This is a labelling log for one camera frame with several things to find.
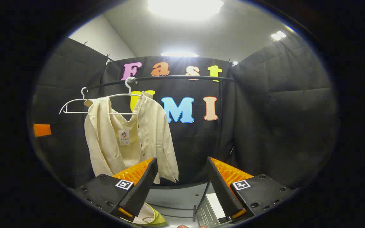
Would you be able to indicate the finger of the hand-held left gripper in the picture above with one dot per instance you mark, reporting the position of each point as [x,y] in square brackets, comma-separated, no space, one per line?
[42,130]

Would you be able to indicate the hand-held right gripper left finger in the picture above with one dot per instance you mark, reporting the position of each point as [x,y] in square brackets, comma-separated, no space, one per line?
[139,190]

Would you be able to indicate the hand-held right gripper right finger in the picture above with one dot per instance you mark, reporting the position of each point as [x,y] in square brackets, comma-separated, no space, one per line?
[222,190]

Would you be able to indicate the white laundry hamper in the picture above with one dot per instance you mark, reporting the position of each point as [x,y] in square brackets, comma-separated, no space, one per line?
[212,205]

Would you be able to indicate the cream button shirt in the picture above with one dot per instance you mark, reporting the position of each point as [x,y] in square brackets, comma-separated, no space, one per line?
[150,133]

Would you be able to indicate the white plastic clothes hanger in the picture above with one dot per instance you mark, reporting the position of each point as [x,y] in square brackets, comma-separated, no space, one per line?
[129,89]
[74,112]

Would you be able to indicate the black metal clothes rack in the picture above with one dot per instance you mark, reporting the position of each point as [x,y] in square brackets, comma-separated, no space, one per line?
[176,77]

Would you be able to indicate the yellow-green object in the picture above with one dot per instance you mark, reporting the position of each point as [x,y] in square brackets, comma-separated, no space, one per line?
[158,220]

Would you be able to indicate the black backdrop cloth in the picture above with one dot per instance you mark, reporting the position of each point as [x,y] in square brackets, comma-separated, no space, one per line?
[280,110]

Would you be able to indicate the ceiling light panel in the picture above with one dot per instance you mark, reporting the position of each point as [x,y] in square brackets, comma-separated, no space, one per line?
[278,35]
[185,7]
[179,54]

